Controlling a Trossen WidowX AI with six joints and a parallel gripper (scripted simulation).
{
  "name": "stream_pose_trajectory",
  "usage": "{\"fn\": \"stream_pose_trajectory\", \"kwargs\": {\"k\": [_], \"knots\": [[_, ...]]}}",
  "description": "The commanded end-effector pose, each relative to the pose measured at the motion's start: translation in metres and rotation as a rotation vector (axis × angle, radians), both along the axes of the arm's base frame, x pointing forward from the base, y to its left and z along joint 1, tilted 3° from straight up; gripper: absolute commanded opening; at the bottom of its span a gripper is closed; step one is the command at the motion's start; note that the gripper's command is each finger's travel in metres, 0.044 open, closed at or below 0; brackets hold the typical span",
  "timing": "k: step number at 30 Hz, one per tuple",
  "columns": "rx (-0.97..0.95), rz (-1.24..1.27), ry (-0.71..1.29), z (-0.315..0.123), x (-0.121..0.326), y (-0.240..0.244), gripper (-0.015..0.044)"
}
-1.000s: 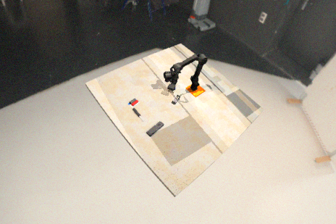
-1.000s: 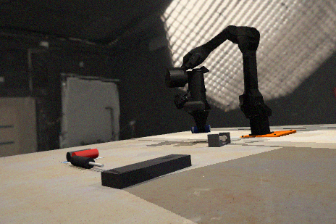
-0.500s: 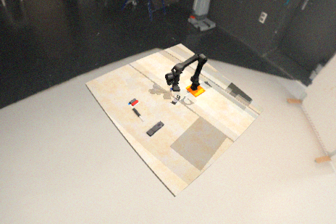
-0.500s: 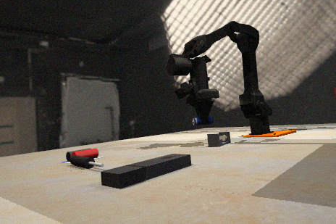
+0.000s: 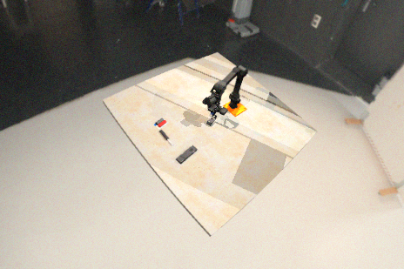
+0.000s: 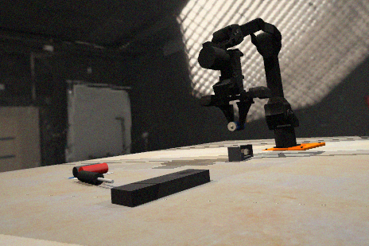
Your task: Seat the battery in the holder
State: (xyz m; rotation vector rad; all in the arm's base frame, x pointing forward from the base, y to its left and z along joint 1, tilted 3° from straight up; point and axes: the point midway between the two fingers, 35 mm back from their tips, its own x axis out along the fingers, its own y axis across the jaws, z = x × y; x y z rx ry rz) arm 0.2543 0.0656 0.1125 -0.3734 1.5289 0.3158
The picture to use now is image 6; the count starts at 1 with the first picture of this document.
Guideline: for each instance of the black rectangular bar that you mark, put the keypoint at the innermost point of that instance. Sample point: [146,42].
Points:
[138,193]

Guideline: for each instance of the blue cylindrical battery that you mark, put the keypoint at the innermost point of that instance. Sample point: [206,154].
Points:
[235,126]

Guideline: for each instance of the black-handled screwdriver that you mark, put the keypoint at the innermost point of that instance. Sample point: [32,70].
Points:
[92,177]

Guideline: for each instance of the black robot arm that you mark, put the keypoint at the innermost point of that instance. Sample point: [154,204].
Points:
[216,55]

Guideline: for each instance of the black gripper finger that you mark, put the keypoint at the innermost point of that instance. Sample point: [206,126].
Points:
[228,111]
[243,107]

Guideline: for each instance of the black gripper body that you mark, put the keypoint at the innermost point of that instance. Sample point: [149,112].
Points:
[257,92]

